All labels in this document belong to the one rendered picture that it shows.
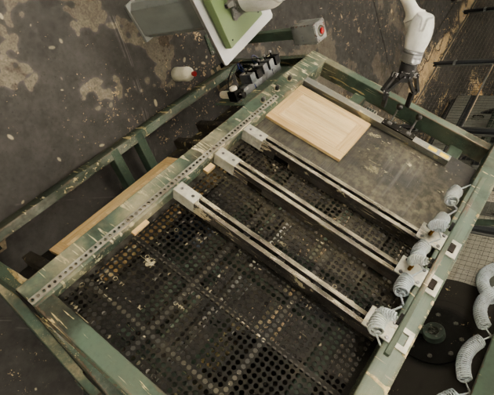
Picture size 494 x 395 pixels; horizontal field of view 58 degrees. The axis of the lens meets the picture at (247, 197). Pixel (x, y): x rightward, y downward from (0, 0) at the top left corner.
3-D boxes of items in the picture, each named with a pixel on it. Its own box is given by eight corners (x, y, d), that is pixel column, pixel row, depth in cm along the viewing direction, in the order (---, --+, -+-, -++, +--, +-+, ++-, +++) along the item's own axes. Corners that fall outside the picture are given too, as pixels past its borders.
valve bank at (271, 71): (257, 46, 283) (287, 44, 268) (263, 68, 291) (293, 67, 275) (206, 82, 256) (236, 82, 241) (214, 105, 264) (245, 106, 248)
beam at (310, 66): (309, 63, 298) (313, 48, 289) (325, 71, 294) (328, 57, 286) (21, 301, 179) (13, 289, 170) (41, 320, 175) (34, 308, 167)
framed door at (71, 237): (168, 159, 285) (167, 157, 284) (230, 169, 249) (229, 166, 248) (51, 252, 236) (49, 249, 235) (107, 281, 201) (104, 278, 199)
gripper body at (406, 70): (406, 64, 198) (399, 85, 203) (422, 65, 201) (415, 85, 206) (397, 59, 204) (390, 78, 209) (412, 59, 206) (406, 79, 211)
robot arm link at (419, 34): (426, 54, 194) (426, 48, 204) (439, 16, 185) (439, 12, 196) (401, 48, 196) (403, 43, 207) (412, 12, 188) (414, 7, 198)
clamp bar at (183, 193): (184, 187, 215) (185, 154, 196) (405, 343, 181) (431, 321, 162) (170, 200, 210) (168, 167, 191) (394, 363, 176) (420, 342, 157)
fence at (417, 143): (306, 81, 276) (307, 76, 273) (448, 161, 249) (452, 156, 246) (302, 85, 273) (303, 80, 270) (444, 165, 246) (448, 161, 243)
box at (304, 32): (299, 19, 282) (323, 16, 270) (303, 38, 288) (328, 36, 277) (288, 27, 275) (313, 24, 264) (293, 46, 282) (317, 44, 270)
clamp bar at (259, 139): (250, 131, 244) (256, 97, 225) (451, 256, 210) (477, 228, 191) (238, 140, 238) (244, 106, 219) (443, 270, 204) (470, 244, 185)
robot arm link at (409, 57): (428, 53, 197) (423, 67, 200) (416, 47, 204) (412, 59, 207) (411, 52, 194) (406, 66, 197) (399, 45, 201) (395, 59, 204)
